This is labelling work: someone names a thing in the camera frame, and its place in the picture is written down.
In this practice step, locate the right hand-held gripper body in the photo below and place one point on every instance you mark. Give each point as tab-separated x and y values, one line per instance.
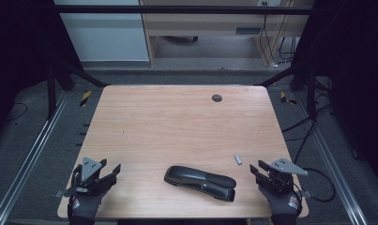
283	167

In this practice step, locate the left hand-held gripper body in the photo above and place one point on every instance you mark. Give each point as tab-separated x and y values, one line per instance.
90	168

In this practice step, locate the grey staple strip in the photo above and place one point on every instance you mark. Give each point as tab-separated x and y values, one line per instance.
238	159

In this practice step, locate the black stapler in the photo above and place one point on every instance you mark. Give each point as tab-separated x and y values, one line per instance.
196	181

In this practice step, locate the person's right hand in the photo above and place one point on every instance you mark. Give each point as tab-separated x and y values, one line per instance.
283	203

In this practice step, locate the yellow black striped tape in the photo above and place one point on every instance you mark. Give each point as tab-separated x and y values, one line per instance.
85	98
285	98

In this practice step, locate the grey round table grommet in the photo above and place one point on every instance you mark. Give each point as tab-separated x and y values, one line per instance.
217	98

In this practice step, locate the dark curtain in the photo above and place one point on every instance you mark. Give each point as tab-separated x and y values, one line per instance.
355	78
18	47

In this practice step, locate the white cabinet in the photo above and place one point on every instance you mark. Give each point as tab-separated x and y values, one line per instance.
105	34

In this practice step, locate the grey metal table bracket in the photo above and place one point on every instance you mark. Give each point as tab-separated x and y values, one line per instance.
307	194
59	193

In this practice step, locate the aluminium floor rail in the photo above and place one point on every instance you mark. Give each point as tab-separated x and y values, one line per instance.
333	165
30	156

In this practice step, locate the black frame strut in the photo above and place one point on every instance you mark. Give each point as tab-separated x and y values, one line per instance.
311	90
51	90

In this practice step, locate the black horizontal frame bar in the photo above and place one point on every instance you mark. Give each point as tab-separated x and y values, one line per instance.
177	9

